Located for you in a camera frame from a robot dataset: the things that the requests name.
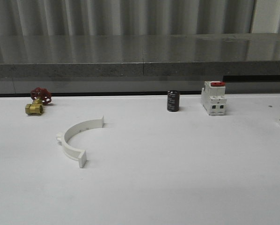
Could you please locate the grey stone counter ledge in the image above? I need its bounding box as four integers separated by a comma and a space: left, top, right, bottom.
0, 34, 280, 96

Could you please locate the white circuit breaker red switch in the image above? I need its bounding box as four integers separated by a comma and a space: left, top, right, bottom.
201, 81, 227, 116

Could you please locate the black cylindrical capacitor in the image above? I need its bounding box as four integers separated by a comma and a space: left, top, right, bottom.
167, 90, 180, 112

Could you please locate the brass valve red handwheel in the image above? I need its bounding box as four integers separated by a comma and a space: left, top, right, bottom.
25, 87, 52, 115

